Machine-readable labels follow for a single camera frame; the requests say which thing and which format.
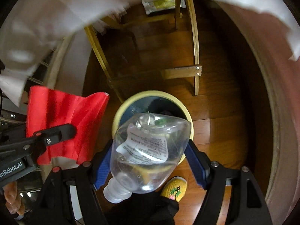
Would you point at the person's left hand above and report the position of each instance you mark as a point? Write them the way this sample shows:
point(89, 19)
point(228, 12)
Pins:
point(13, 196)

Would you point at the clear plastic bottle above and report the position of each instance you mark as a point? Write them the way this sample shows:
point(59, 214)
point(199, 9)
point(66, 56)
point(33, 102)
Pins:
point(150, 150)

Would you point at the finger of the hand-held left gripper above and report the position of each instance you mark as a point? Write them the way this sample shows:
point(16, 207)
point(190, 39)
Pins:
point(58, 133)

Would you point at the yellow rimmed trash bin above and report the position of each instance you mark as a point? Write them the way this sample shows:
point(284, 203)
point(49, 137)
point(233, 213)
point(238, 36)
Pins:
point(150, 93)

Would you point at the wooden chair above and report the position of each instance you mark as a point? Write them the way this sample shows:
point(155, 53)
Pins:
point(195, 51)

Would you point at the bed base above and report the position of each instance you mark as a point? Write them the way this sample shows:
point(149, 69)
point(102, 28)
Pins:
point(281, 121)

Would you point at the yellow knit slipper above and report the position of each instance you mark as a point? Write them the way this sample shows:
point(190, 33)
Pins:
point(173, 187)

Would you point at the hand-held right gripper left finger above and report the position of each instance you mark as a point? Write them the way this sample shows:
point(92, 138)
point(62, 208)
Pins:
point(103, 168)

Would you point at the red cardboard box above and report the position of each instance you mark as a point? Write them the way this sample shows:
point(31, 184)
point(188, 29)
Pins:
point(58, 107)

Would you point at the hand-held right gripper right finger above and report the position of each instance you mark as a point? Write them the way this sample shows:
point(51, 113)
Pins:
point(196, 166)

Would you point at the yellow-green packet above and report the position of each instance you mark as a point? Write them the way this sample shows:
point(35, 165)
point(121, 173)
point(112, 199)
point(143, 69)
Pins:
point(161, 4)

